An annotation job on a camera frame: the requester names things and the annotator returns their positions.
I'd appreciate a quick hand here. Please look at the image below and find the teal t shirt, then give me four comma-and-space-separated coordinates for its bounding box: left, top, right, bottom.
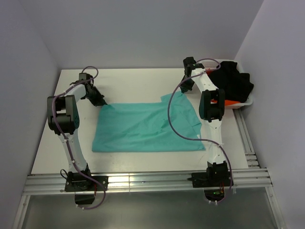
92, 92, 205, 153

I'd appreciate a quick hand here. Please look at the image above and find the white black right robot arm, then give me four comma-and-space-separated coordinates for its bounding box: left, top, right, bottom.
180, 57, 233, 187

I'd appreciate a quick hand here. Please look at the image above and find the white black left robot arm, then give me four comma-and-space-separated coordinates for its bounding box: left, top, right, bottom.
47, 71, 107, 190

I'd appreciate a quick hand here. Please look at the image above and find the orange t shirt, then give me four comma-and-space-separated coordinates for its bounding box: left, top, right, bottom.
206, 68, 239, 106

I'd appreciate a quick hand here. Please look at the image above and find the white perforated plastic basket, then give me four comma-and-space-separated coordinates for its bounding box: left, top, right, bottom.
198, 59, 253, 109

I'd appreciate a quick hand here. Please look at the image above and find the black t shirt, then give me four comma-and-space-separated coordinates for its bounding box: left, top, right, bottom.
208, 61, 254, 103

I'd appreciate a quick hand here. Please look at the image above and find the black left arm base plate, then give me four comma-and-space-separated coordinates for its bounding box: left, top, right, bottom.
64, 174, 109, 192

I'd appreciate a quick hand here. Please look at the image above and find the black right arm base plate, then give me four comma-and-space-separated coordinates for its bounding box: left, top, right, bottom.
187, 171, 234, 188

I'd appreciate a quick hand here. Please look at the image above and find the aluminium table frame rail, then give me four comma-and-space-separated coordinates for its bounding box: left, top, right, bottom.
12, 109, 287, 229

